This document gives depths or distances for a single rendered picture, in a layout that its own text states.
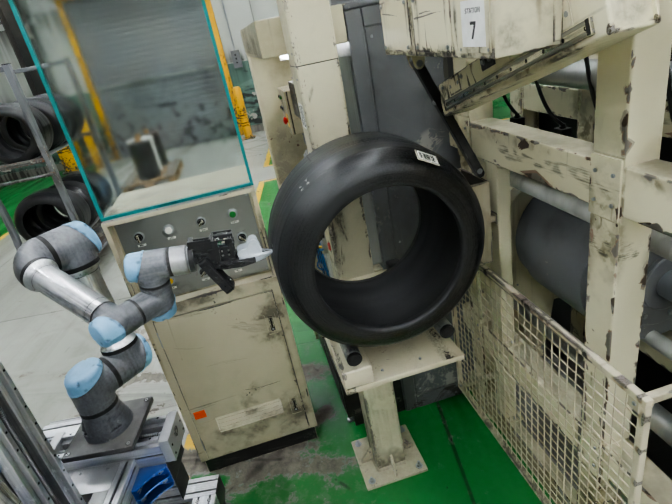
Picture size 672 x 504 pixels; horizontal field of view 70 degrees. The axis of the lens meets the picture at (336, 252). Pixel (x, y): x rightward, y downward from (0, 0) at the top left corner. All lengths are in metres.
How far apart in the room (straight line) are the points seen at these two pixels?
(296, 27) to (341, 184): 0.52
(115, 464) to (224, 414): 0.62
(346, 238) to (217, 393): 0.96
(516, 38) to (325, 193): 0.50
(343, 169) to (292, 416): 1.44
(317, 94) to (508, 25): 0.68
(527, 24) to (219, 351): 1.61
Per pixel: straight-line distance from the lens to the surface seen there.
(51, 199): 4.99
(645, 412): 1.15
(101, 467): 1.83
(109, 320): 1.26
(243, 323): 2.01
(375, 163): 1.15
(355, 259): 1.65
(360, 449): 2.36
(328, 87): 1.49
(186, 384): 2.17
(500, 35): 0.96
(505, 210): 1.75
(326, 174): 1.15
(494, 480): 2.23
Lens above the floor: 1.75
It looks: 25 degrees down
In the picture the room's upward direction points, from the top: 11 degrees counter-clockwise
